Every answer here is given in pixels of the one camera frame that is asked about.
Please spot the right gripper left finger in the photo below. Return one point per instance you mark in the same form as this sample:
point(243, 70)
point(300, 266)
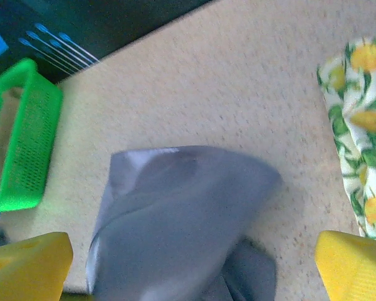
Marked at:
point(25, 269)

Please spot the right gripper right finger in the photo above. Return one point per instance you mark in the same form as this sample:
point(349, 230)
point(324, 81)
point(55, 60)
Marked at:
point(357, 269)

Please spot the lemon print skirt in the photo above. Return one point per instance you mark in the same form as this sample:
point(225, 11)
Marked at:
point(369, 125)

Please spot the lavender grey skirt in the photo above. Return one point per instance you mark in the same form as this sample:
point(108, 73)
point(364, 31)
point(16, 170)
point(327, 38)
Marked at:
point(175, 219)

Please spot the green plastic basket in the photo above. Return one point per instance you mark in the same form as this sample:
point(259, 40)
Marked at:
point(34, 141)

